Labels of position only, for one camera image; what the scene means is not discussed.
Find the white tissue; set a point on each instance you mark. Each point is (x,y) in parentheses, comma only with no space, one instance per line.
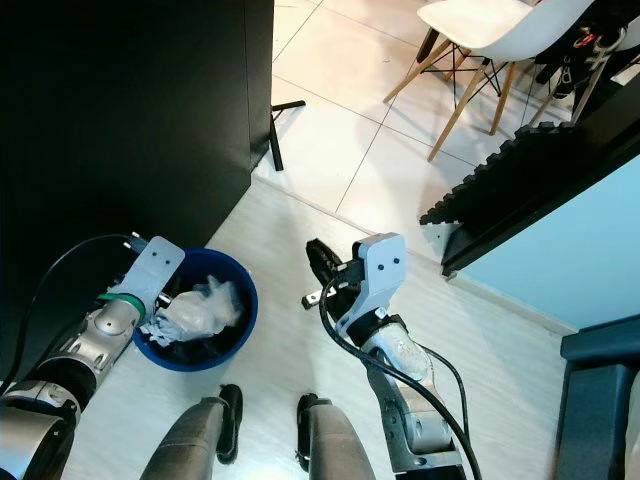
(205,310)

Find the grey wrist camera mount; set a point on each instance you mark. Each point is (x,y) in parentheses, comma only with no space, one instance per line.
(155,270)
(375,275)

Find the large black cabinet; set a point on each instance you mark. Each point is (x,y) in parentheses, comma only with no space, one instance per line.
(120,110)

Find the black metal stand leg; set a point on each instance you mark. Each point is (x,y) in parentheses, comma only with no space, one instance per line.
(275,145)

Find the blue round trash bin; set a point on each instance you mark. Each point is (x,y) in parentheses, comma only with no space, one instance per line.
(238,340)

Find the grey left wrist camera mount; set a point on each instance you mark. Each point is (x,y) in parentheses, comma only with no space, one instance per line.
(155,270)

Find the grey robot left leg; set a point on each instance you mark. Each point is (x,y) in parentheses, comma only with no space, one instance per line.
(185,445)

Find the black device with red parts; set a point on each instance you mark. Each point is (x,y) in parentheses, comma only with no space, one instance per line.
(585,45)

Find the grey robot leg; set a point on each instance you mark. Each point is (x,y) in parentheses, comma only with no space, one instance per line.
(185,445)
(335,450)

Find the black ribbed panel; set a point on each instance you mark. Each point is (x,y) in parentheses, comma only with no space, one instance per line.
(510,175)

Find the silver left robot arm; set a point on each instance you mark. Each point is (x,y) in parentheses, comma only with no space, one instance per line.
(105,340)

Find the small white corner bracket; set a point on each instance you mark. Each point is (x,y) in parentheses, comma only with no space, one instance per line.
(438,238)

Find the grey robot right leg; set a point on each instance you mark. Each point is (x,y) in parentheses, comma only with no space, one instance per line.
(335,450)

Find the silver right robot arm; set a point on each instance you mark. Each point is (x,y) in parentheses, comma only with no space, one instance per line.
(410,400)

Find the black shelf beam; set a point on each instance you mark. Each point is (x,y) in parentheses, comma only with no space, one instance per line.
(510,245)

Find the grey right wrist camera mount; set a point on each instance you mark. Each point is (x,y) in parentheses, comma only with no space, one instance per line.
(375,275)

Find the white chair with wooden legs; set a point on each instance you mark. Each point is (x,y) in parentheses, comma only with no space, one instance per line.
(500,25)

